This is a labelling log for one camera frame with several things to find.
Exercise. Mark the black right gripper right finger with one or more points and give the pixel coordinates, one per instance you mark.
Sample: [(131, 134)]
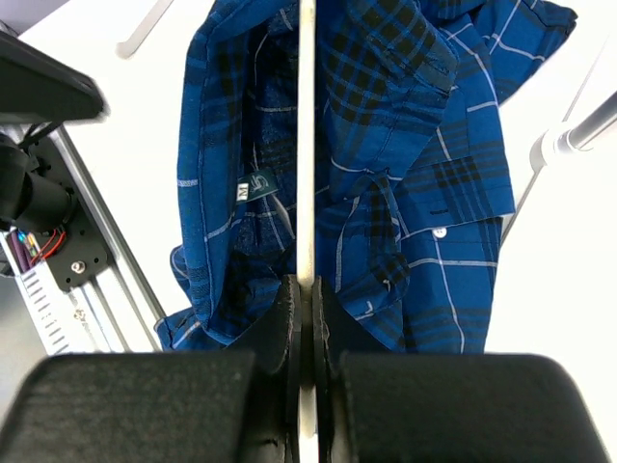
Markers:
[(375, 405)]

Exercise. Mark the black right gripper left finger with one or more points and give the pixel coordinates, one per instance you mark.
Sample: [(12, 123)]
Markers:
[(232, 405)]

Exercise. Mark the blue plaid shirt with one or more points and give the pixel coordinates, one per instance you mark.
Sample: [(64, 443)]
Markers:
[(411, 177)]

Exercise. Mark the white hanger with metal hook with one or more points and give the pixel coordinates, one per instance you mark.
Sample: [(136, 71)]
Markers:
[(305, 229)]

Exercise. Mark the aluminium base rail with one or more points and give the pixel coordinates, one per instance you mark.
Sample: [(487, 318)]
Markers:
[(119, 305)]

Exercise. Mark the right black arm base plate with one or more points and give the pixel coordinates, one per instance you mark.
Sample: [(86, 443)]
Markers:
[(83, 254)]

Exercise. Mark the white slotted cable duct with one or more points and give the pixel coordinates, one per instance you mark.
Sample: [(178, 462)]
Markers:
[(41, 302)]

